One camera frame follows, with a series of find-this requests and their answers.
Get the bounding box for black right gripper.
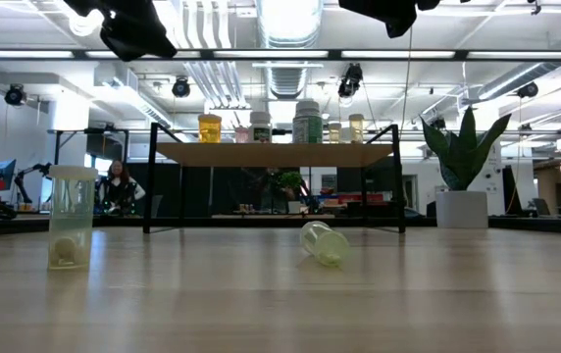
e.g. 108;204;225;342
337;0;442;40

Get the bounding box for orange pill bottle white cap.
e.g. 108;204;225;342
197;113;223;144

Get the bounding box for yellow-green bottle red pills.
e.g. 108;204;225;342
348;113;366;144

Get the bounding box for large green-labelled supplement bottle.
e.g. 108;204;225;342
291;99;324;145

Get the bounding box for white aspirin bottle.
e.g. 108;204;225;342
248;110;273;144

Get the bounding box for yellow-green bottle white pills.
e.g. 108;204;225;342
47;164;99;272

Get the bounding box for black ceiling spotlight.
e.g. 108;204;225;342
4;83;26;107
171;76;192;99
337;62;364;98
516;80;539;99

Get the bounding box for person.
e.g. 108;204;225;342
94;159;147;217

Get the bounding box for small green background plant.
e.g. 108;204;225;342
275;170;304;192

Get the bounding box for blue-screen monitor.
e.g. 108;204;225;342
0;159;18;193

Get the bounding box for snake plant in white pot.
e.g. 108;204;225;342
421;105;513;229

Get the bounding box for yellow-green bottle yellow pills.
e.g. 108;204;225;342
299;220;351;269

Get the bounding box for black aluminium rig frame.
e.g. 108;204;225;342
0;47;561;234

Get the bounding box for silver ceiling duct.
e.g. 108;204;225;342
255;0;325;49

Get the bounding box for wooden shelf black metal frame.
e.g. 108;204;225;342
142;122;407;234

